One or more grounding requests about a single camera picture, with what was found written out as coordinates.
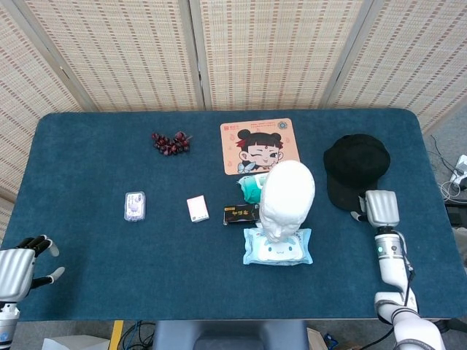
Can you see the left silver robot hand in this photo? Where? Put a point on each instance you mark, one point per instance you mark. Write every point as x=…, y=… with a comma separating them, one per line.
x=14, y=270

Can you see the clear box purple floss picks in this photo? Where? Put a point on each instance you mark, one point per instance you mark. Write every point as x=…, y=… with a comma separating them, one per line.
x=135, y=206

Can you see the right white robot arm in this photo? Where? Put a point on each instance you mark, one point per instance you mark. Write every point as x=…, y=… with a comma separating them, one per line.
x=394, y=284

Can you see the blue cartoon wet wipes pack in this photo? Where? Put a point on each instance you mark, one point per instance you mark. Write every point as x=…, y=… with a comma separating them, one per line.
x=277, y=253

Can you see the blue felt table cover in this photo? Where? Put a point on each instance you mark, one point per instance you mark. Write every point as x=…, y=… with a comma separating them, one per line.
x=146, y=262

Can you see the black box with gold text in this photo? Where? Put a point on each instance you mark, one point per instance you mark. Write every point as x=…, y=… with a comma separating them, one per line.
x=241, y=214

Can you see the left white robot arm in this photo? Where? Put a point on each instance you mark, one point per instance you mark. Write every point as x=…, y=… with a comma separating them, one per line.
x=6, y=324

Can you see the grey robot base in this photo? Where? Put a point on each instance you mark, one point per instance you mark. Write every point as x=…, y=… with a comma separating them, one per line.
x=226, y=335

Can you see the bunch of dark red grapes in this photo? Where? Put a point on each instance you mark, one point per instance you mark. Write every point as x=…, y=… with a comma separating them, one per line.
x=171, y=143

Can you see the green wet wipes pack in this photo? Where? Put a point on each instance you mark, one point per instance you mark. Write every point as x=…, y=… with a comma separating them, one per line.
x=250, y=189

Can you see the yellow floor strip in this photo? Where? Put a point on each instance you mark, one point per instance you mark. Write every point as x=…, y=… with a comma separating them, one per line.
x=116, y=335

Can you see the white power adapter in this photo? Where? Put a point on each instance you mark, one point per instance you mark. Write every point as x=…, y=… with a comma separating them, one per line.
x=460, y=171

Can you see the black baseball cap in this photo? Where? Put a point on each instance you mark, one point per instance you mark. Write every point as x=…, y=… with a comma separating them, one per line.
x=355, y=164

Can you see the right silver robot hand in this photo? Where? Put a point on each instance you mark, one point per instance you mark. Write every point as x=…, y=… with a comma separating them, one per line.
x=382, y=209

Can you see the bamboo folding screen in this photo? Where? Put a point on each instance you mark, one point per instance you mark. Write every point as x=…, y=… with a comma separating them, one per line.
x=255, y=54

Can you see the small white tissue pack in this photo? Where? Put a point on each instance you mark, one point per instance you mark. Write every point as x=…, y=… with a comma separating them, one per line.
x=197, y=209

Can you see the white foam mannequin head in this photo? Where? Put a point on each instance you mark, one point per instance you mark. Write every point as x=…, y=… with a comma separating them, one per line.
x=288, y=197

